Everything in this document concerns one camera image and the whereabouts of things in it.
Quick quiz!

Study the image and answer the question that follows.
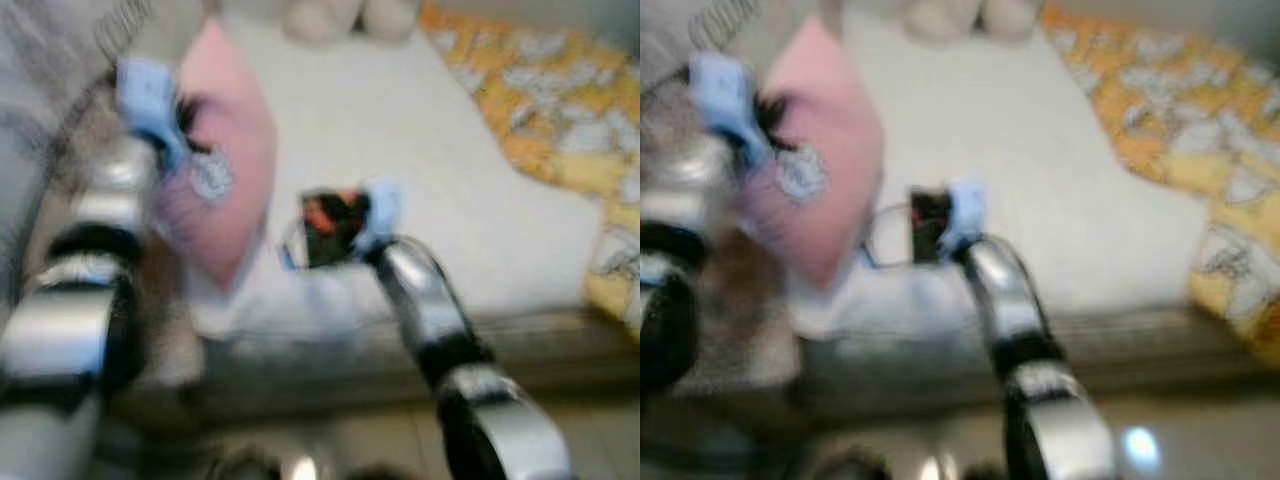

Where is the dark red city cover book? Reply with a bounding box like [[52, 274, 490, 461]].
[[298, 188, 373, 269], [908, 185, 956, 266]]

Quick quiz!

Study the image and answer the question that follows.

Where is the beige plush toy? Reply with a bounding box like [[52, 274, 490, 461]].
[[283, 0, 421, 46], [900, 0, 1041, 46]]

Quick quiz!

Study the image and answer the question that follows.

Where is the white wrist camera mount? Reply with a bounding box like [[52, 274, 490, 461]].
[[350, 180, 404, 256], [688, 52, 771, 171], [113, 55, 191, 171], [940, 178, 991, 256]]

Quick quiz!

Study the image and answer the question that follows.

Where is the yellow cartoon print blanket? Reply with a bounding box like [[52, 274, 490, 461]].
[[1040, 0, 1280, 366], [418, 0, 641, 341]]

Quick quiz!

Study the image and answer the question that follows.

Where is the grey floral printed cushion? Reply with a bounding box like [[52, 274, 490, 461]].
[[0, 0, 216, 301], [640, 0, 831, 151]]

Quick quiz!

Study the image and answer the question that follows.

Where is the beige upholstered bed frame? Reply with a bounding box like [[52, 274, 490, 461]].
[[680, 330, 1280, 421], [100, 290, 641, 431]]

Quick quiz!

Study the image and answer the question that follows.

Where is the white quilted mattress pad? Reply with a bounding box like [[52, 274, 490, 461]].
[[190, 15, 611, 336], [790, 15, 1211, 336]]

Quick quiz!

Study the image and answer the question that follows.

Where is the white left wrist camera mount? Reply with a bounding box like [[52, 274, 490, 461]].
[[688, 52, 771, 171], [113, 55, 191, 171]]

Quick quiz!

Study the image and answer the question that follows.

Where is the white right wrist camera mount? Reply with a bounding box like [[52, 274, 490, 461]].
[[940, 178, 991, 256], [350, 180, 404, 256]]

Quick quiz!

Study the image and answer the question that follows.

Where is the pink embroidered pillow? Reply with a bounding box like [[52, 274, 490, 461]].
[[150, 15, 279, 293], [740, 15, 886, 291]]

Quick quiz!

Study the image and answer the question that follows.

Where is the white quilted mattress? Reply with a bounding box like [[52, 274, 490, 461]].
[[110, 300, 641, 401], [790, 300, 1280, 396]]

